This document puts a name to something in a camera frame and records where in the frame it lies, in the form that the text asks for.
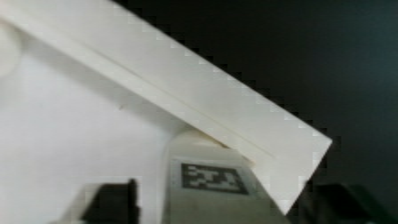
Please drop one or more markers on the white leg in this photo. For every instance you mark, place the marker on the white leg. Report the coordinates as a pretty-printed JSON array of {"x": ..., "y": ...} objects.
[{"x": 213, "y": 194}]

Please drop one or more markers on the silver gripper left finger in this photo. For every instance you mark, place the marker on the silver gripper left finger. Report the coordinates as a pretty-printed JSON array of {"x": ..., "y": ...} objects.
[{"x": 114, "y": 205}]

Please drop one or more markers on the white square tabletop part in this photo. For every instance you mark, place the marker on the white square tabletop part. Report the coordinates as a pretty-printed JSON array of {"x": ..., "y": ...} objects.
[{"x": 107, "y": 89}]

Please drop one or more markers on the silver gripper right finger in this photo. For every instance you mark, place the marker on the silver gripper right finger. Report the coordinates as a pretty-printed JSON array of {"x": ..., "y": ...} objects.
[{"x": 343, "y": 205}]

